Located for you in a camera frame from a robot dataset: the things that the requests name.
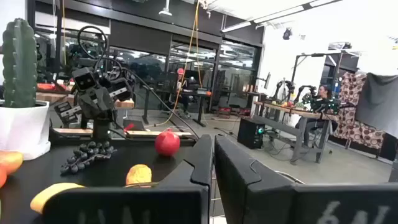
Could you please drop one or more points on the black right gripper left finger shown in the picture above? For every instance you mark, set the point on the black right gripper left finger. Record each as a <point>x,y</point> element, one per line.
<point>140,205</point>

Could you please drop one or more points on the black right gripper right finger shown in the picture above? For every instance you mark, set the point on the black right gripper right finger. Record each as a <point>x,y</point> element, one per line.
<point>311,205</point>

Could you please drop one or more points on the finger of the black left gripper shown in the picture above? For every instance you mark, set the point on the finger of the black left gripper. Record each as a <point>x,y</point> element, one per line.
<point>105,102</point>
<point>89,104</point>

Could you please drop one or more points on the small yellow-orange fruit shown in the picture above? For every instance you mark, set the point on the small yellow-orange fruit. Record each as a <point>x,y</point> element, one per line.
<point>139,175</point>

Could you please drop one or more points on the black grape bunch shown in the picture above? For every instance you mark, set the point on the black grape bunch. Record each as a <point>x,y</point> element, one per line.
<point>84,152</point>

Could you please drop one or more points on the red apple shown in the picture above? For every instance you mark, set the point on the red apple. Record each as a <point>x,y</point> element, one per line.
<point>167,143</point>

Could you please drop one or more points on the yellow mango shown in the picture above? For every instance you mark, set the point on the yellow mango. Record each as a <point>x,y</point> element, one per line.
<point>46,196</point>

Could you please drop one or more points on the round orange fruit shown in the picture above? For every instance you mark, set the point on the round orange fruit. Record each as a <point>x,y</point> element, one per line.
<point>2,178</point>

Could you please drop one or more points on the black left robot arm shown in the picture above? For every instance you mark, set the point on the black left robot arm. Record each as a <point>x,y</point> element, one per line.
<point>101,130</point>

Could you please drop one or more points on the black background robot arm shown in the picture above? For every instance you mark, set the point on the black background robot arm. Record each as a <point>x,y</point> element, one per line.
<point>306,91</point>
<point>283,88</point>

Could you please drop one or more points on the black table mat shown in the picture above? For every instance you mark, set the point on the black table mat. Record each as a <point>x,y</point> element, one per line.
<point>109,174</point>

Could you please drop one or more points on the white hexagonal plant pot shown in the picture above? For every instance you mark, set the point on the white hexagonal plant pot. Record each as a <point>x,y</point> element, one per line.
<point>21,130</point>

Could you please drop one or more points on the green cactus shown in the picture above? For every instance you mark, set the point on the green cactus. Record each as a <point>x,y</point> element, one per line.
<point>20,62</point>

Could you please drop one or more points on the red-orange mango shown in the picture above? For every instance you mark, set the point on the red-orange mango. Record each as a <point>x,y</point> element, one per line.
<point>9,161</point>

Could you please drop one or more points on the person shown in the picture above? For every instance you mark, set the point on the person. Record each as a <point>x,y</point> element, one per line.
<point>181,87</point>
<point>323,93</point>

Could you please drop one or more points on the brown patterned cloth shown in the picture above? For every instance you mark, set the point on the brown patterned cloth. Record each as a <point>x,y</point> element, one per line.
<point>360,133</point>

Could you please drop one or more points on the black background desk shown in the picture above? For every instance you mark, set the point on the black background desk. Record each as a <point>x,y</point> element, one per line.
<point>194,92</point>

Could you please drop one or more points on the black computer box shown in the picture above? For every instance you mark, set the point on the black computer box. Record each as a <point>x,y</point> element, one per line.
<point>248,133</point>

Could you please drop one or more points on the wooden background workbench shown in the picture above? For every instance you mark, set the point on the wooden background workbench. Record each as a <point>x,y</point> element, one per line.
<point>292,109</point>

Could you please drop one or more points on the white pendant lamp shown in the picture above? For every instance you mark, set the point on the white pendant lamp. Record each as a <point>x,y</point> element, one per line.
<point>165,12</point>

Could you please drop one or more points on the grey cloth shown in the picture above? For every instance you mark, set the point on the grey cloth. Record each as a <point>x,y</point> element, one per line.
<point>379,99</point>

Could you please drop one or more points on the black ceiling spotlight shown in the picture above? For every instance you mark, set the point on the black ceiling spotlight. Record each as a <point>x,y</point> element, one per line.
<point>287,33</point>

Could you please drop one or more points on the white ceiling light strip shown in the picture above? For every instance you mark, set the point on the white ceiling light strip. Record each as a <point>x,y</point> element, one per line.
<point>280,14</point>

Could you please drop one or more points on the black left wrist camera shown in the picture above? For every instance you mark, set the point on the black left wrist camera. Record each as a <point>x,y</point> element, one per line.
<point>84,79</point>

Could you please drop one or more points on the black metal rig frame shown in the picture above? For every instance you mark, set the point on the black metal rig frame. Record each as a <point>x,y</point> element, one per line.
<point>314,55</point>

